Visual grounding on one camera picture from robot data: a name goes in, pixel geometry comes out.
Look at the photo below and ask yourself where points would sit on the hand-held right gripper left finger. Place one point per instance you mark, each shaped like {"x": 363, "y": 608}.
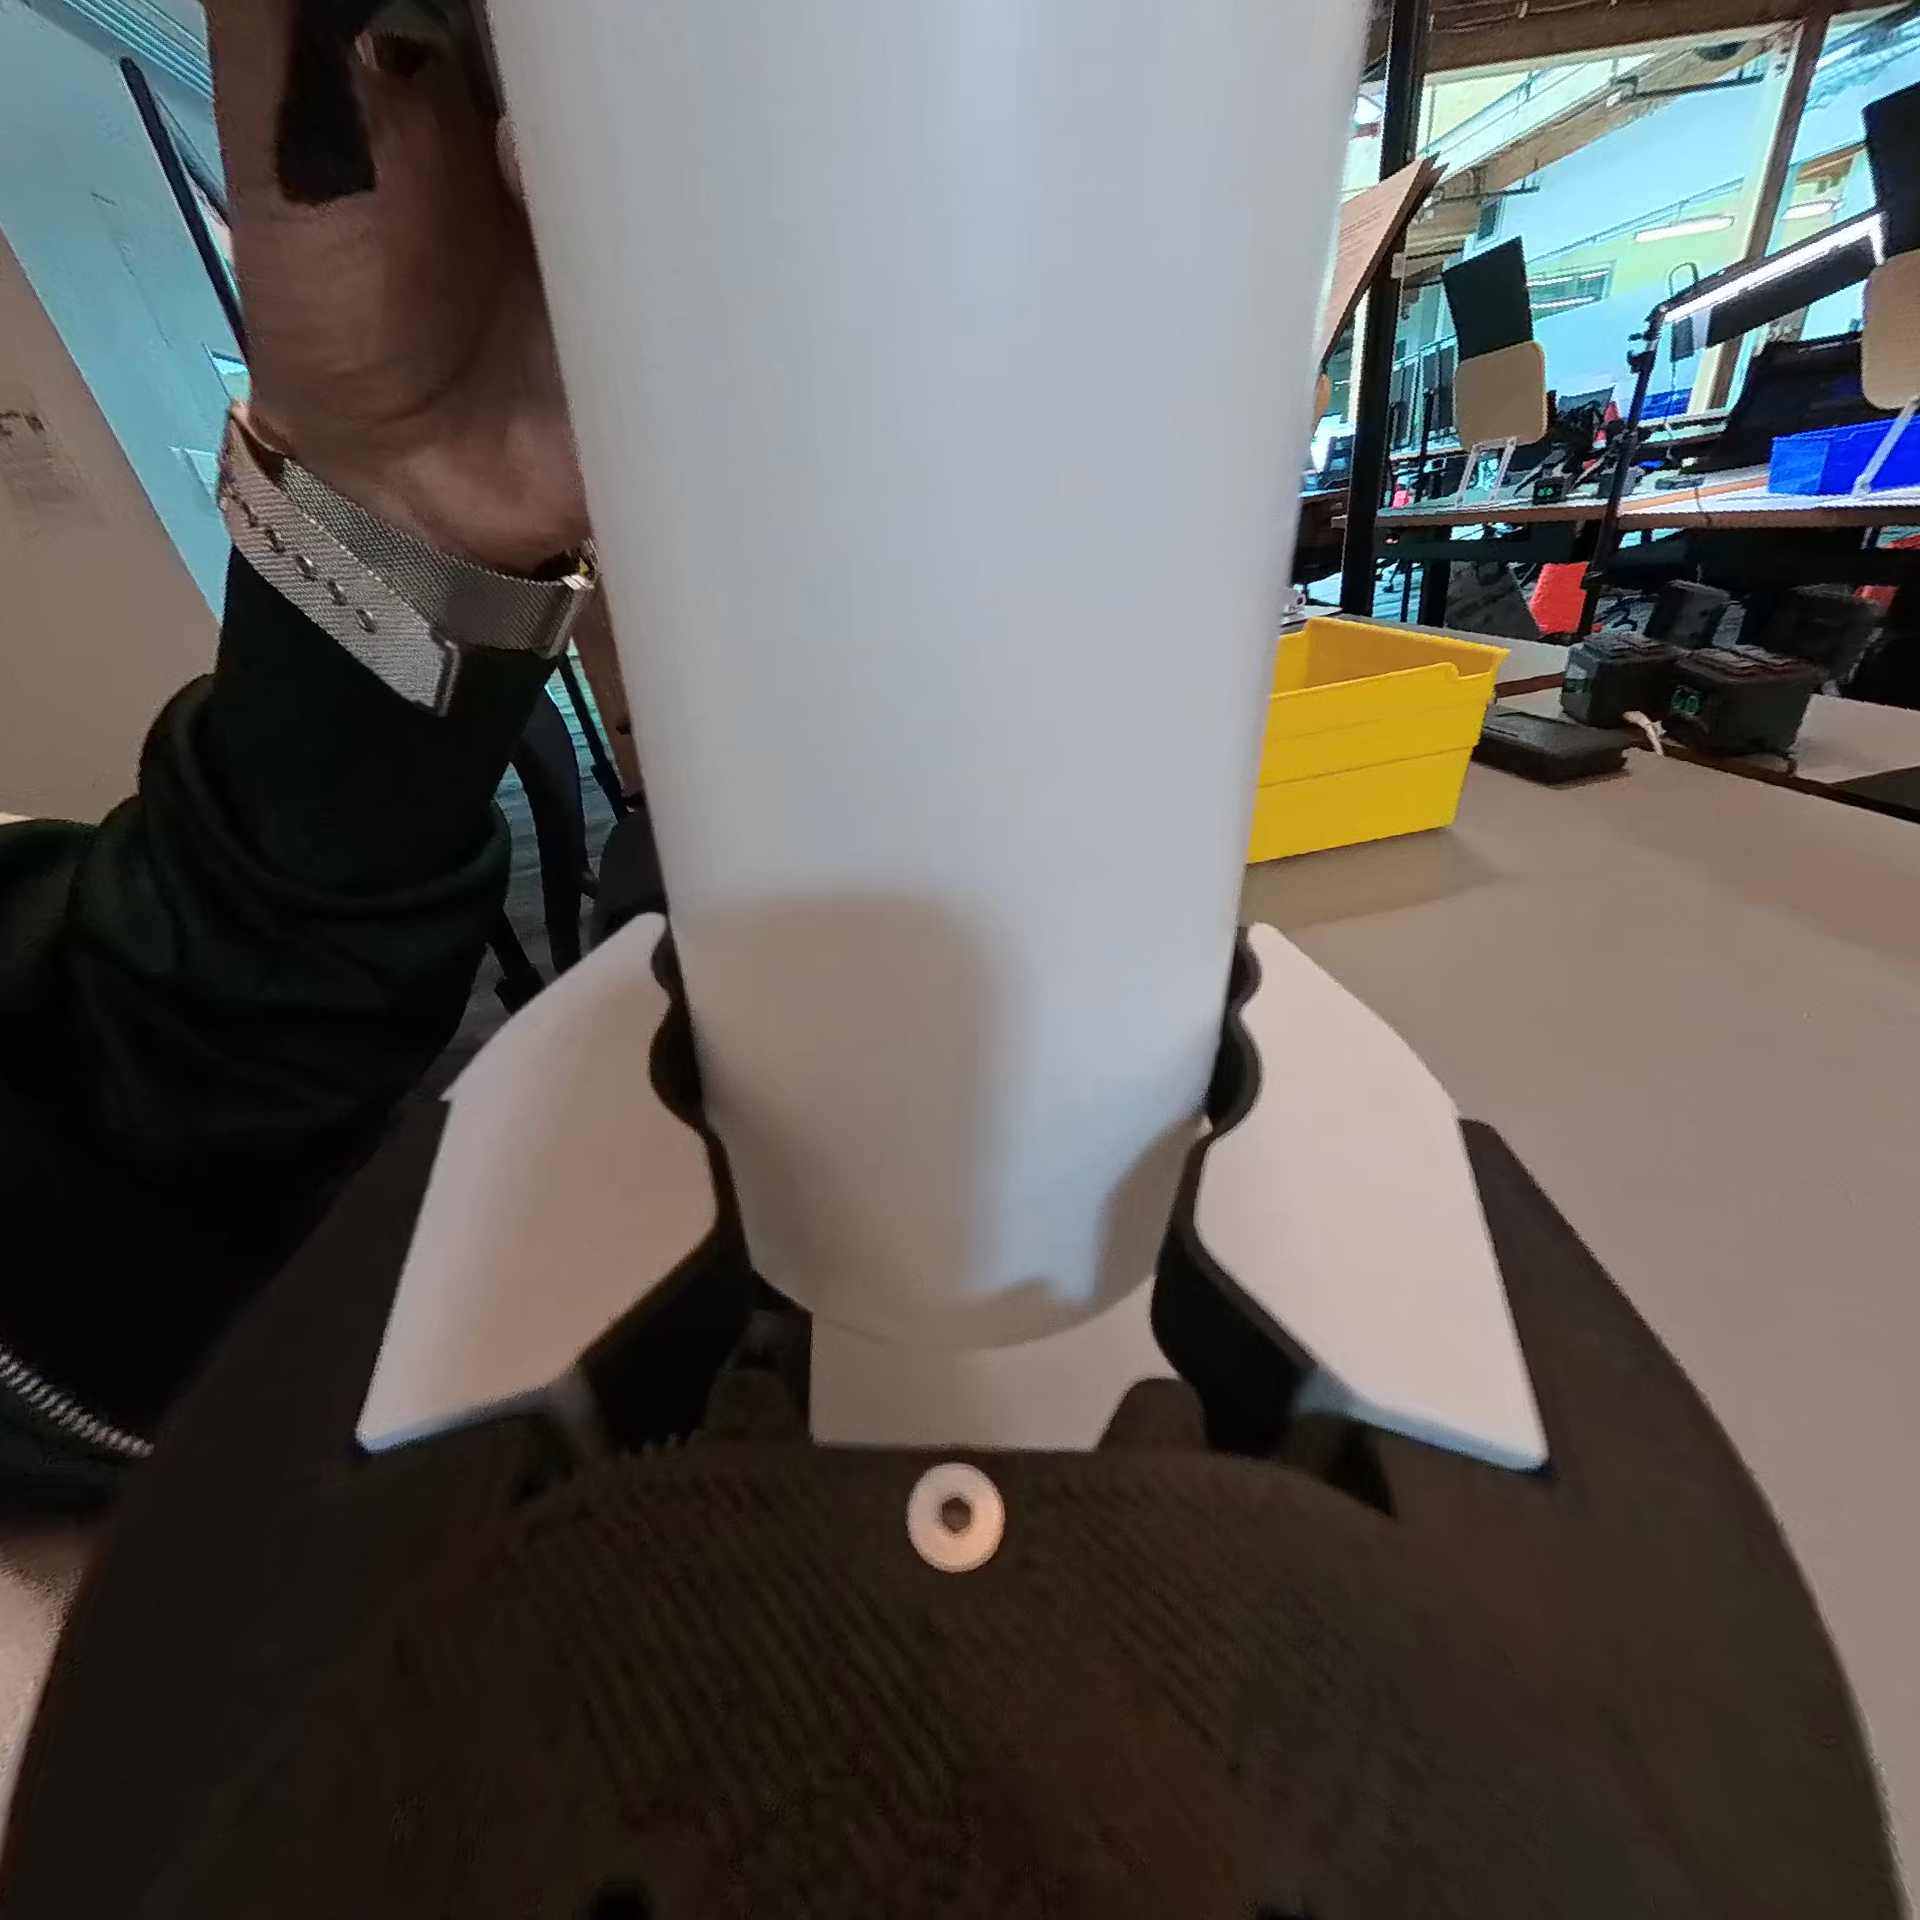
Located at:
{"x": 554, "y": 1229}

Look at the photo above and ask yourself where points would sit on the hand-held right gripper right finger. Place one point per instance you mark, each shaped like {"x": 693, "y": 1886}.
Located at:
{"x": 1349, "y": 1229}

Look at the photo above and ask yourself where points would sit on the yellow plastic bin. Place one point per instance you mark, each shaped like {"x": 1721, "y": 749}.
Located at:
{"x": 1349, "y": 749}

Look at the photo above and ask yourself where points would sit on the white bottle black lid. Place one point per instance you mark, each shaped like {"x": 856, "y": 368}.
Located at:
{"x": 929, "y": 602}

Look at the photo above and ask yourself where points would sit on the person's left forearm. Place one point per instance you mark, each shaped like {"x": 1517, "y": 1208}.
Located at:
{"x": 270, "y": 976}

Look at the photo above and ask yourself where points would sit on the grey desk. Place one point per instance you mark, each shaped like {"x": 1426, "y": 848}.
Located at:
{"x": 1649, "y": 1125}

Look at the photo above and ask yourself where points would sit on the wooden background desk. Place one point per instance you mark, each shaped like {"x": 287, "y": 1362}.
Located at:
{"x": 1574, "y": 510}

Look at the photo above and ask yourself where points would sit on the person's left hand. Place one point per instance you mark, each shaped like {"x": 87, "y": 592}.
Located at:
{"x": 389, "y": 345}

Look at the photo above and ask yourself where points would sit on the black flat case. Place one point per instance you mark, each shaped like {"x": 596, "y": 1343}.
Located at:
{"x": 1551, "y": 748}

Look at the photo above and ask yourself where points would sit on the silver mesh wristwatch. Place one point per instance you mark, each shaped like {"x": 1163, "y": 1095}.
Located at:
{"x": 376, "y": 602}

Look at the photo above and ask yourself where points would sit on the beige cardboard panel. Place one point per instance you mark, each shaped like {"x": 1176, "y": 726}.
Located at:
{"x": 1501, "y": 390}
{"x": 1891, "y": 330}

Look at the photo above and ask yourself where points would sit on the blue plastic bin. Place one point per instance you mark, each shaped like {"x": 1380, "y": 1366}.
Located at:
{"x": 1844, "y": 458}

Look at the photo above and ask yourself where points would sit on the brown cardboard sign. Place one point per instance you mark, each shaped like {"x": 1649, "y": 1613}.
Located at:
{"x": 1380, "y": 242}

